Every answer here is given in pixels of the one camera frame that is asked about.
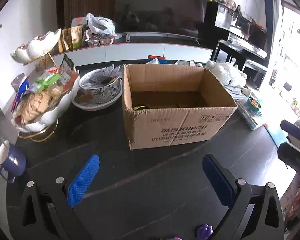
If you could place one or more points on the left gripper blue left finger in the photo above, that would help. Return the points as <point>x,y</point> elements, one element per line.
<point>79,179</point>

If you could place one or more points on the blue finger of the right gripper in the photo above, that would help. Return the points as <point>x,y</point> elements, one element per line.
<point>293,130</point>

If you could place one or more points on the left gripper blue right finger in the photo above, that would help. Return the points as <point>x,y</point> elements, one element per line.
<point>221,179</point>

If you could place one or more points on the black green toy car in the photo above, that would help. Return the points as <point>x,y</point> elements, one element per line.
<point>139,107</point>

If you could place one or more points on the green toy boat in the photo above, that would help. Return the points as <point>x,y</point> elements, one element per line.
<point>254,104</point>

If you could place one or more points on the clear plastic storage box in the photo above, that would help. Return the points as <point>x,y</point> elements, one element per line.
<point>252,116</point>

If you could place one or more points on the purple paw toy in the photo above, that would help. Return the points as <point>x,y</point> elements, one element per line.
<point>203,232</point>

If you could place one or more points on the navy blue mug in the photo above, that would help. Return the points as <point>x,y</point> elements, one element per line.
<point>12,162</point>

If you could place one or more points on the white plate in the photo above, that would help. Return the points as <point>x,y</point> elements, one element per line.
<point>95,100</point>

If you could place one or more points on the white plush toy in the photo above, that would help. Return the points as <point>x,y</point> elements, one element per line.
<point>229,75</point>

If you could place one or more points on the white shell snack basket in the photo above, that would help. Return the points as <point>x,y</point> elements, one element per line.
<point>37,106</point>

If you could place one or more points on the brown cardboard box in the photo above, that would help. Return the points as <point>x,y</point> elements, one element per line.
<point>185,105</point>

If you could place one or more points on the black shelf cabinet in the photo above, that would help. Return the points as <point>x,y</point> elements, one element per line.
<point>243,42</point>

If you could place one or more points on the blue white ceramic bowl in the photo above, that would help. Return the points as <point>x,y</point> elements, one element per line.
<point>108,78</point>

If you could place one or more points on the upper white shell tray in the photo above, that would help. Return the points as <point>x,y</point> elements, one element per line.
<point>36,48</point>

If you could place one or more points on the green snack packets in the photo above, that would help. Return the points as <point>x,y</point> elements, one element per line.
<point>72,38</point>

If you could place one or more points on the white plastic bag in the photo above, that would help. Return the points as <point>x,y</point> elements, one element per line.
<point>102,26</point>

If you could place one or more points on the black television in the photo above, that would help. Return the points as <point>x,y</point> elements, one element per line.
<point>181,17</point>

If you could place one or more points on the purple spiderman camera toy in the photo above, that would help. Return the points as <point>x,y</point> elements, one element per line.
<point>174,238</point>

